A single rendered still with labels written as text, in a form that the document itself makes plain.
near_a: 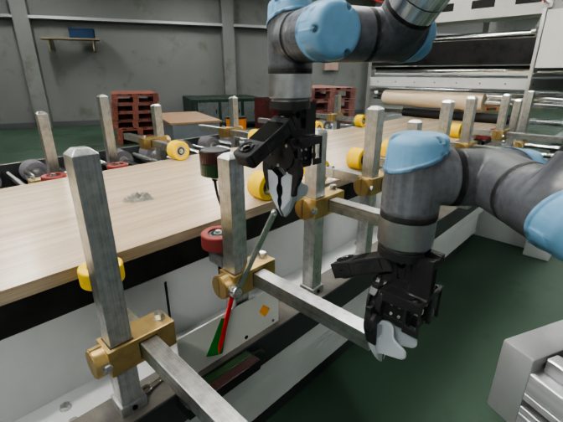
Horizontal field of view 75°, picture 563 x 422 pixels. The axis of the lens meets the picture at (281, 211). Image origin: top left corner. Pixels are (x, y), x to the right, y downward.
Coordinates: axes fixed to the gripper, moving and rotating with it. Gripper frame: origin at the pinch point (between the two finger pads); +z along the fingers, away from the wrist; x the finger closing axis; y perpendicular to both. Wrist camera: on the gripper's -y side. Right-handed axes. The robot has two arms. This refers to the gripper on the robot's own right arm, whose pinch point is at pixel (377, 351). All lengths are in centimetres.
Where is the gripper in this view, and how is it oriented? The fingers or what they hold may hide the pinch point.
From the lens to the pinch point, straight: 65.9
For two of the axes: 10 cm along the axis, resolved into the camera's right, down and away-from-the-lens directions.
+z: 0.0, 9.4, 3.5
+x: 7.0, -2.5, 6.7
